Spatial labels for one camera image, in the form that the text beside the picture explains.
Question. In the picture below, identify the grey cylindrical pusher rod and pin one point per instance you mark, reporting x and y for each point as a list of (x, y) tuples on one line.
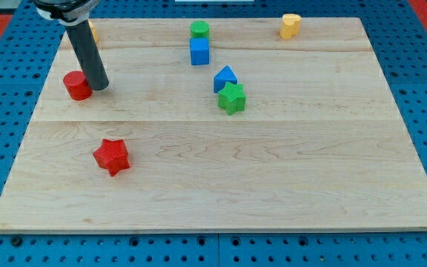
[(87, 53)]

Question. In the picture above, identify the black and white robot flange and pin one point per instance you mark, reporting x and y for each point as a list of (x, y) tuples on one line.
[(67, 12)]

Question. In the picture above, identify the red star block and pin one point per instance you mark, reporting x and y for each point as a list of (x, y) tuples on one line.
[(112, 155)]

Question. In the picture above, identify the wooden board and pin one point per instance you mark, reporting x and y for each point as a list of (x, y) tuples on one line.
[(320, 147)]

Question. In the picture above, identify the green star block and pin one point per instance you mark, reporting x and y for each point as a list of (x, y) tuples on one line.
[(232, 98)]

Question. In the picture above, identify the yellow block behind rod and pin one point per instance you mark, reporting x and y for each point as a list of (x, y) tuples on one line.
[(93, 31)]

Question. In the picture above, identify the red cylinder block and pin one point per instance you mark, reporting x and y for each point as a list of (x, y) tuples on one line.
[(76, 85)]

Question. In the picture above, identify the blue cube block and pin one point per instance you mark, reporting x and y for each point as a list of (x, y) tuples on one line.
[(199, 51)]

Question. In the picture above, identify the blue triangle block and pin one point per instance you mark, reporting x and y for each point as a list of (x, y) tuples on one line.
[(221, 78)]

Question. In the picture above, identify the yellow heart block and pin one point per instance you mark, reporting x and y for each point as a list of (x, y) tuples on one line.
[(290, 25)]

